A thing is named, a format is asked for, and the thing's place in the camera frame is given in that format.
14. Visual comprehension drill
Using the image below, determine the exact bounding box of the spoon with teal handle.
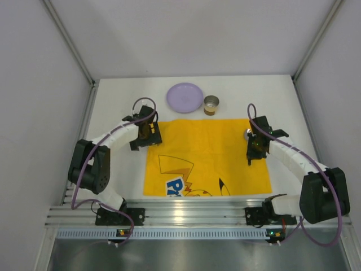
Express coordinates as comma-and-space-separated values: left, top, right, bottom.
244, 129, 253, 141

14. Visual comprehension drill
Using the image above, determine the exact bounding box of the purple plastic plate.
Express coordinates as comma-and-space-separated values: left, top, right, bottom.
166, 82, 204, 113

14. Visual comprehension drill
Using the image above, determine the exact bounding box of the yellow cartoon print cloth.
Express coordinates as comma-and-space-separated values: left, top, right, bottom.
143, 119, 272, 197

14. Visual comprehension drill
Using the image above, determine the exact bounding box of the metal cup with brown base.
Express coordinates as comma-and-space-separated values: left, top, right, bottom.
204, 95, 219, 116

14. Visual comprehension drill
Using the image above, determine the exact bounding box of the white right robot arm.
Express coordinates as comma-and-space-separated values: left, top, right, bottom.
246, 116, 350, 224

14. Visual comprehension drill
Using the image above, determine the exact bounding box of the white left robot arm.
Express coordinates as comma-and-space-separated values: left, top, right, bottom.
67, 105, 162, 212

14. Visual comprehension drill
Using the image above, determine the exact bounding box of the black right arm base bracket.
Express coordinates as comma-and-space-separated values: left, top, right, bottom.
244, 207, 297, 228

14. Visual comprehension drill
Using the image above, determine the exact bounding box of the aluminium mounting rail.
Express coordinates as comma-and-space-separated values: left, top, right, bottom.
45, 198, 352, 226

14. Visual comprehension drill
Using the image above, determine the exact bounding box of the black left arm base bracket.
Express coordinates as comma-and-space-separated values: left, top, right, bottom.
95, 207, 145, 226

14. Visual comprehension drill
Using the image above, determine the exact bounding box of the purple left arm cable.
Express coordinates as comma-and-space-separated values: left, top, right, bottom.
70, 98, 159, 247

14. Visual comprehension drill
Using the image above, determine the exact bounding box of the perforated grey cable duct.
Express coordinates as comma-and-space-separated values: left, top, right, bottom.
56, 228, 284, 240

